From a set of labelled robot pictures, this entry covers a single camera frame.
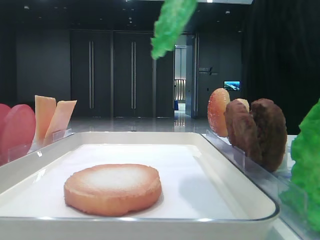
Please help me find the dark double door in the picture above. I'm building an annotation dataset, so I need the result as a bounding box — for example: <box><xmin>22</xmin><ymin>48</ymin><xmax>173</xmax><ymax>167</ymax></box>
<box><xmin>70</xmin><ymin>30</ymin><xmax>153</xmax><ymax>118</ymax></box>

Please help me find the green lettuce leaf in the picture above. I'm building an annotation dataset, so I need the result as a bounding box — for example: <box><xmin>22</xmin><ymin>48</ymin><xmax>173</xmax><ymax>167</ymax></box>
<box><xmin>151</xmin><ymin>0</ymin><xmax>198</xmax><ymax>60</ymax></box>
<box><xmin>280</xmin><ymin>102</ymin><xmax>320</xmax><ymax>232</ymax></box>

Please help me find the left orange cheese slice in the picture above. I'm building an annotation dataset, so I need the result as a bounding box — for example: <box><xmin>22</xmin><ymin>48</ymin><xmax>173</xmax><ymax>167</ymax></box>
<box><xmin>34</xmin><ymin>95</ymin><xmax>57</xmax><ymax>141</ymax></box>

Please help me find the left brown meat patty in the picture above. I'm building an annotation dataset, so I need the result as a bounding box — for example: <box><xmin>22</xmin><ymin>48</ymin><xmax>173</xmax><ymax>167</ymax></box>
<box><xmin>224</xmin><ymin>99</ymin><xmax>263</xmax><ymax>165</ymax></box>

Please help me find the white rectangular metal tray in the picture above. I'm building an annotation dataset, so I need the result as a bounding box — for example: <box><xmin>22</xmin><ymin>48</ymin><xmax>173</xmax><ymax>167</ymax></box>
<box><xmin>0</xmin><ymin>132</ymin><xmax>280</xmax><ymax>240</ymax></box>

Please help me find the orange cheese slice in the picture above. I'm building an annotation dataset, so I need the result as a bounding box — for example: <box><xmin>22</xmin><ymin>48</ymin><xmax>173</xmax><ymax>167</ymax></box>
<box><xmin>34</xmin><ymin>95</ymin><xmax>57</xmax><ymax>141</ymax></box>
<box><xmin>45</xmin><ymin>100</ymin><xmax>77</xmax><ymax>139</ymax></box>

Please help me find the bread slice on tray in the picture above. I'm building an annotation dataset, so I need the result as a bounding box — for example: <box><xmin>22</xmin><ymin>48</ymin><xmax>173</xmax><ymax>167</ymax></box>
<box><xmin>63</xmin><ymin>163</ymin><xmax>162</xmax><ymax>217</ymax></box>

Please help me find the right dark meat patty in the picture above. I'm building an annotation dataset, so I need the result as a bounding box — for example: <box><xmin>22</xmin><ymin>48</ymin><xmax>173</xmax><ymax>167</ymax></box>
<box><xmin>250</xmin><ymin>98</ymin><xmax>288</xmax><ymax>172</ymax></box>

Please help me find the small blue wall screen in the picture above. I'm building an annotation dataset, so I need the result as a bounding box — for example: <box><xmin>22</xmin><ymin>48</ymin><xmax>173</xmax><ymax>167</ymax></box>
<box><xmin>223</xmin><ymin>81</ymin><xmax>241</xmax><ymax>91</ymax></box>

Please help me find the long clear strip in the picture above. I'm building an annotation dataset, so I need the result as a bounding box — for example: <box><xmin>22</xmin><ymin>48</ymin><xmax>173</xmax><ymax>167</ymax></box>
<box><xmin>205</xmin><ymin>129</ymin><xmax>313</xmax><ymax>240</ymax></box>
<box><xmin>4</xmin><ymin>128</ymin><xmax>73</xmax><ymax>164</ymax></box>

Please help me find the right orange cheese slice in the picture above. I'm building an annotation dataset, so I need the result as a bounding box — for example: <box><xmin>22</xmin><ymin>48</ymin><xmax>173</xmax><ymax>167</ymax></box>
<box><xmin>45</xmin><ymin>100</ymin><xmax>77</xmax><ymax>139</ymax></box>

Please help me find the right tomato slice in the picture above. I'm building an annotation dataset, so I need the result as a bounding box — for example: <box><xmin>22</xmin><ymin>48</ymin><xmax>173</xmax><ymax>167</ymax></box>
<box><xmin>0</xmin><ymin>104</ymin><xmax>36</xmax><ymax>165</ymax></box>

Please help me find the long clear strip left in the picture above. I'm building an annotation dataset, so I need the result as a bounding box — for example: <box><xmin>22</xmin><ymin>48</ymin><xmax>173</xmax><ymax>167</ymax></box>
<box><xmin>4</xmin><ymin>128</ymin><xmax>73</xmax><ymax>164</ymax></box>

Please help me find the left burger bun top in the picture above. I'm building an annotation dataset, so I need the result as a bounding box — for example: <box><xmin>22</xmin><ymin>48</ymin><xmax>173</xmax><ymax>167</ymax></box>
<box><xmin>207</xmin><ymin>88</ymin><xmax>230</xmax><ymax>137</ymax></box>

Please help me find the long clear strip right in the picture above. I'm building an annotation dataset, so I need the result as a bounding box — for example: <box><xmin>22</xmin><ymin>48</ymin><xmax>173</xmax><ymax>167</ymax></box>
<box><xmin>205</xmin><ymin>129</ymin><xmax>313</xmax><ymax>240</ymax></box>

